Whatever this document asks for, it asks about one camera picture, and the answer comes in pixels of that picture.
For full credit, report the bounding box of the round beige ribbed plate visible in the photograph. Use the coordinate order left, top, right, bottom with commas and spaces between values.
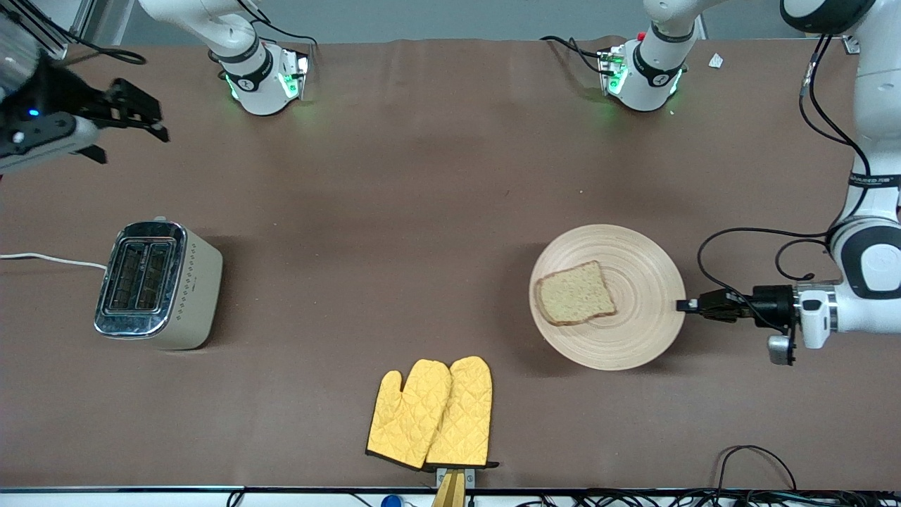
529, 224, 687, 372

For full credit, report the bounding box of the slice of brown bread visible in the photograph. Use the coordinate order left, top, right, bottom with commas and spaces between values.
534, 261, 618, 327

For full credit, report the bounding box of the chrome and beige toaster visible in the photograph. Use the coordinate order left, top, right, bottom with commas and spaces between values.
94, 217, 224, 351

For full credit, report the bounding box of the yellow quilted oven mitt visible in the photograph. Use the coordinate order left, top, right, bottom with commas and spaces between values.
426, 356, 499, 470
366, 359, 453, 471

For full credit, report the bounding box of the aluminium frame profile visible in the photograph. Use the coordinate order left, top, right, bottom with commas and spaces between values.
42, 0, 133, 61

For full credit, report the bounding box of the white toaster power cable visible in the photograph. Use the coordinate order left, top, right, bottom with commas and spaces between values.
0, 252, 108, 271

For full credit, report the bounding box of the black looped cable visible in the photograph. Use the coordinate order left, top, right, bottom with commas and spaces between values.
714, 444, 800, 494

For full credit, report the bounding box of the black right base cable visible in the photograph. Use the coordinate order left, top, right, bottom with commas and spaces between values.
236, 0, 321, 49

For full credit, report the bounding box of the black base cable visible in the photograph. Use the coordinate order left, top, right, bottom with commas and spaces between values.
541, 35, 610, 75
236, 0, 321, 49

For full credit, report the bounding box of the black cable tangle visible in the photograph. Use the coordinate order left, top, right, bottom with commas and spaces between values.
577, 489, 901, 507

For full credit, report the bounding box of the black left base cable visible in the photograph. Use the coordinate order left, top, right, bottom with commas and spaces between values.
541, 35, 610, 75

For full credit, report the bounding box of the small metal clamp bracket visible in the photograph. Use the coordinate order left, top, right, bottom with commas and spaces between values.
435, 466, 477, 488

